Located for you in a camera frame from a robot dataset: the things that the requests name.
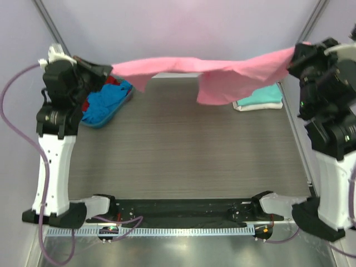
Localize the blue t shirt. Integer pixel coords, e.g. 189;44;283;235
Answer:
82;80;133;126

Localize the slotted cable duct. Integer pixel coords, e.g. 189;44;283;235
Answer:
47;225;255;238

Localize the teal folded t shirt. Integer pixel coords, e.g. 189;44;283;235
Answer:
237;84;283;106

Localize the blue plastic basket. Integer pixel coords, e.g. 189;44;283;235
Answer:
79;80;136;130

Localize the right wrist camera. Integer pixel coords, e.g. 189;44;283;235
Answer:
324;42;355;58

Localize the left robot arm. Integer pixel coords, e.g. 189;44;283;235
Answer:
22;56;116;229

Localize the white folded t shirt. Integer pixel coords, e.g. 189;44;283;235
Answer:
233;102;283;112

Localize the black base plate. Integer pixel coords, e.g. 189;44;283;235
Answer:
100;197;284;227

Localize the pink t shirt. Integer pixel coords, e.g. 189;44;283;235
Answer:
111;47;295;106

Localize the right aluminium frame post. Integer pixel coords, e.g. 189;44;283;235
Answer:
295;0;330;43

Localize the red t shirt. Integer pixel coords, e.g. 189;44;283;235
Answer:
82;76;121;112

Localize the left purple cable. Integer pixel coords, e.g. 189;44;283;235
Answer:
0;63;144;266

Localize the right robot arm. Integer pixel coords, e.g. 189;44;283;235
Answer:
251;38;355;242

